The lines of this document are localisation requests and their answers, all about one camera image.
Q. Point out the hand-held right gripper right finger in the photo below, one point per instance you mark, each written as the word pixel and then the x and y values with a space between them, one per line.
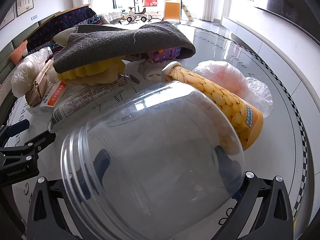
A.
pixel 251 187

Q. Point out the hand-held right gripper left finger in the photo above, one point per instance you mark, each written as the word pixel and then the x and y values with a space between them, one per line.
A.
pixel 39 188

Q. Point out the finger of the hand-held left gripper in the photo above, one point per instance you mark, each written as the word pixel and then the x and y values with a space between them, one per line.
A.
pixel 43 141
pixel 17 128

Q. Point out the white orange medicine box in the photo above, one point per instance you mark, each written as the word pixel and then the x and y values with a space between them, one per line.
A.
pixel 47 100

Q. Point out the brown paper package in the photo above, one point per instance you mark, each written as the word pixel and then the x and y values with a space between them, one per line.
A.
pixel 37 87

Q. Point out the white printed snack packet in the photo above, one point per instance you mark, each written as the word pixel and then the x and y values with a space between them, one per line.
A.
pixel 82 100

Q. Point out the yellow corn print canister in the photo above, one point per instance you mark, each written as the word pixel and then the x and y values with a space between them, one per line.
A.
pixel 225 100

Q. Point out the clear plastic jar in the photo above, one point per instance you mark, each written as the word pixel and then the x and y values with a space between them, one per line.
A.
pixel 155 155

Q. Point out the pink clear plastic bag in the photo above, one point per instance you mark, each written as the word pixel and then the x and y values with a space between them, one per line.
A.
pixel 225 76

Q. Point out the patterned wrapper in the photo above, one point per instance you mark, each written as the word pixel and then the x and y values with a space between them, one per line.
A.
pixel 135 57

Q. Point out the grey towel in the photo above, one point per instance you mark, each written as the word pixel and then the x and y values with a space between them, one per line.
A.
pixel 120 40

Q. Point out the white round plastic piece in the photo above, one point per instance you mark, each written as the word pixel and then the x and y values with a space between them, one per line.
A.
pixel 150 71

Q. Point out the purple toy block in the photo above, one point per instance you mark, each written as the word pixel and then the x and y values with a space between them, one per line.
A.
pixel 162 55

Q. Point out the green sofa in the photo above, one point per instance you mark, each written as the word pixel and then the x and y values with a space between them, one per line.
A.
pixel 6 55

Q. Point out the orange cushion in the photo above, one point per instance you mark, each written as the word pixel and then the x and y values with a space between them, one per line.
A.
pixel 18 50

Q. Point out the cream packet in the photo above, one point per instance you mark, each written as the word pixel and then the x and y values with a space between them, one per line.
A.
pixel 62 36

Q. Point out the dark patterned blanket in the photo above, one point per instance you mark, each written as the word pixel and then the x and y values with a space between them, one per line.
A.
pixel 65 20

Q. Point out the white low cabinet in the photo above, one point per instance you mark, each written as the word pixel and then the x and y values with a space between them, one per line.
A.
pixel 275 45

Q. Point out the white ride-on toy car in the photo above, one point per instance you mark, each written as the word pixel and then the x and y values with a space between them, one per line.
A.
pixel 136 17

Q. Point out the yellow toy slide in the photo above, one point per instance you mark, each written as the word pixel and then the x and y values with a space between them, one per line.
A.
pixel 172 11

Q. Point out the white toy slide ladder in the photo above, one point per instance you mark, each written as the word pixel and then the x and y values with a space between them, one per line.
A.
pixel 187 12

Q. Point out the black television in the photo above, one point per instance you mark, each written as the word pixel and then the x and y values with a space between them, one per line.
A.
pixel 287 1

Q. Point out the framed wall picture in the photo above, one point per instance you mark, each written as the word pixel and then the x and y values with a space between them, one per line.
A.
pixel 25 1
pixel 7 17

